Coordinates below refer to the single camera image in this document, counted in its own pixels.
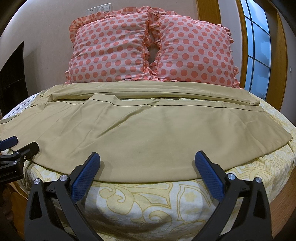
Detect yellow floral bed sheet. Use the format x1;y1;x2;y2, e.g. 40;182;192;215
0;92;296;241

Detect left pink polka-dot pillow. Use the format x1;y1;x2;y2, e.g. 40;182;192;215
65;7;152;84

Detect pink polka-dot pillow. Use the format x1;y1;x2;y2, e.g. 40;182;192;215
148;8;239;88
65;7;152;84

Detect blue glass window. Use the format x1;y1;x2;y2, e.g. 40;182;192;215
240;0;271;100

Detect right pink polka-dot pillow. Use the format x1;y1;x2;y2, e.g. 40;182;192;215
148;8;239;88

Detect white wall switch panel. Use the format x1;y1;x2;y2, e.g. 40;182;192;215
85;3;112;16

